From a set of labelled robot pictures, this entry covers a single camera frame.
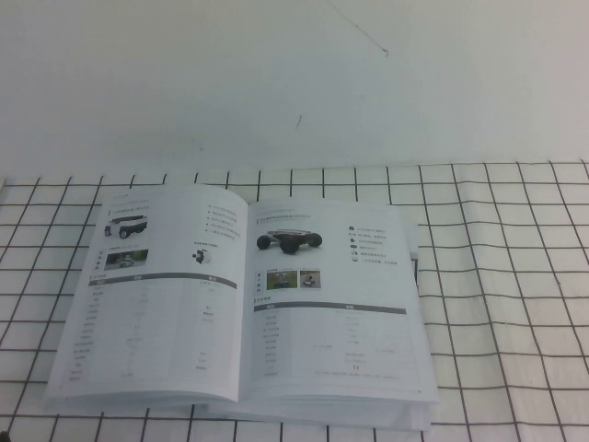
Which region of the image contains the white black-grid checkered tablecloth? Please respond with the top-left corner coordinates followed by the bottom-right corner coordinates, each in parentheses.
top-left (0, 158), bottom-right (589, 442)

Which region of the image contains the white printed book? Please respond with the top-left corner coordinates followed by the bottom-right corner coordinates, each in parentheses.
top-left (43, 183), bottom-right (441, 433)

